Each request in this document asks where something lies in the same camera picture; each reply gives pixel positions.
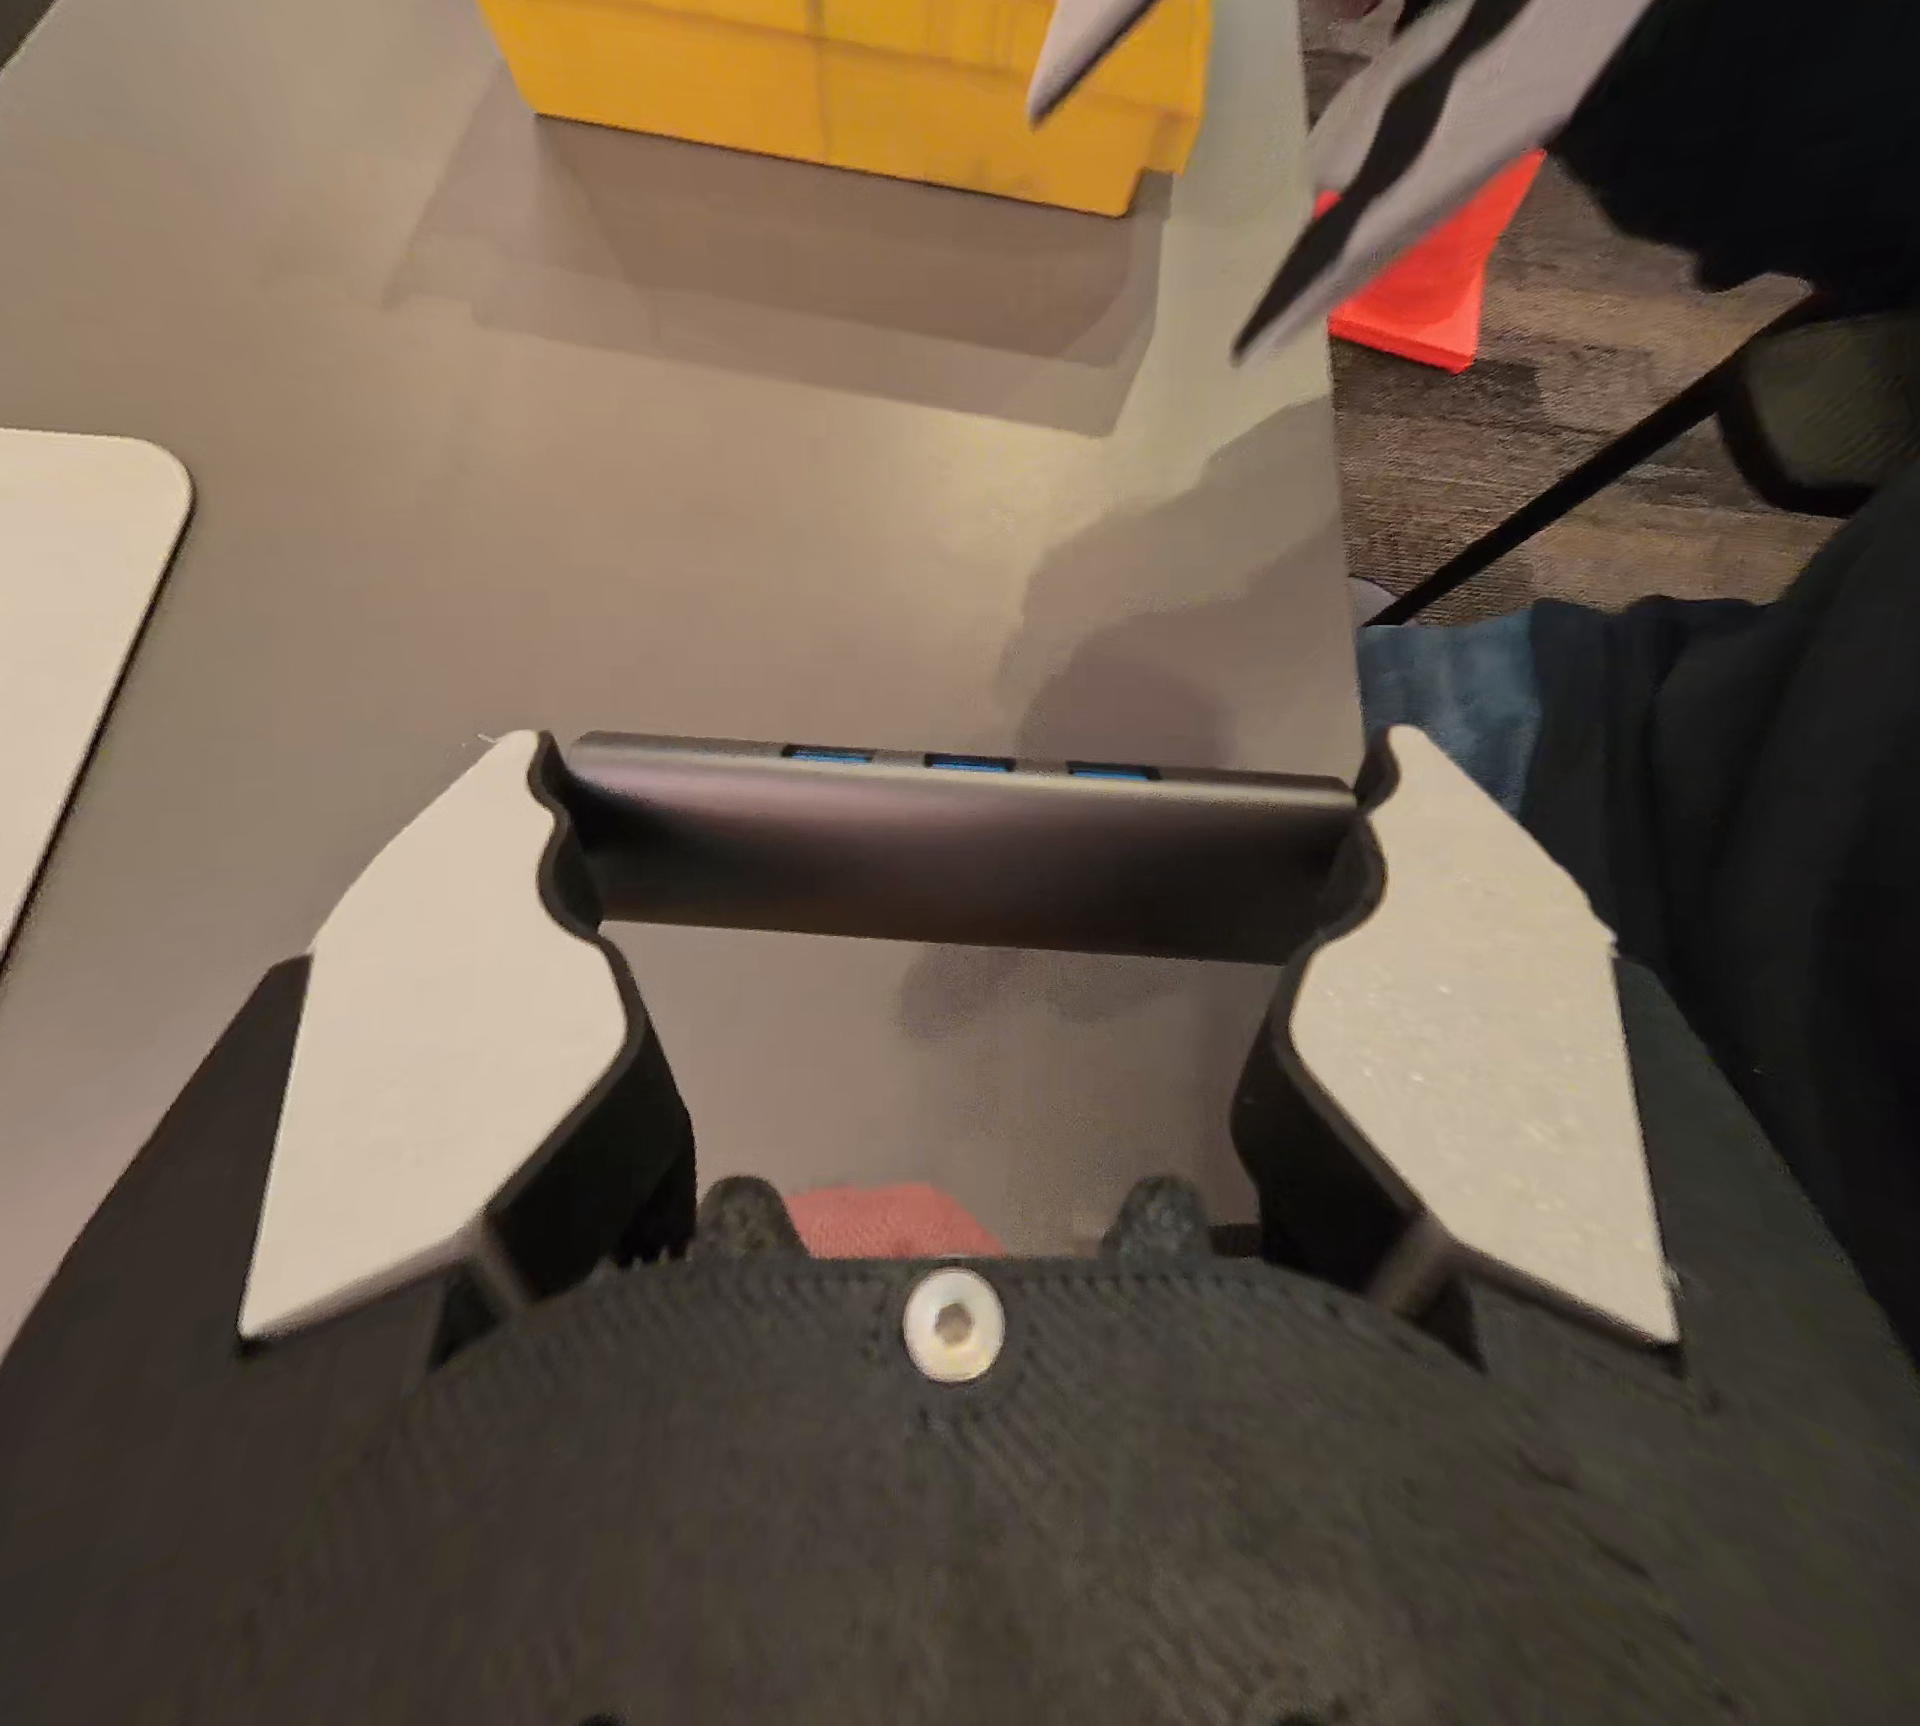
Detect white document stand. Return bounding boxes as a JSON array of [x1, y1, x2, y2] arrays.
[[0, 428, 199, 963]]

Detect grey usb hub with cable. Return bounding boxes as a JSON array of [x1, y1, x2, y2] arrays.
[[563, 730, 1361, 965]]

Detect yellow plastic bin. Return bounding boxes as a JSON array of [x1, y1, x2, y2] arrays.
[[379, 0, 1219, 216]]

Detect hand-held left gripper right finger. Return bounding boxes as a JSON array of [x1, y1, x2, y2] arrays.
[[1232, 723, 1683, 1350]]

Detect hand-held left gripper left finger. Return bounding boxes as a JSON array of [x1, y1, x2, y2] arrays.
[[237, 727, 700, 1345]]

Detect orange traffic cone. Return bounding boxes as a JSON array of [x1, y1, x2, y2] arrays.
[[1317, 149, 1549, 373]]

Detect person's jeans legs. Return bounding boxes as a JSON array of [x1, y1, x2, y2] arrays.
[[1357, 607, 1549, 816]]

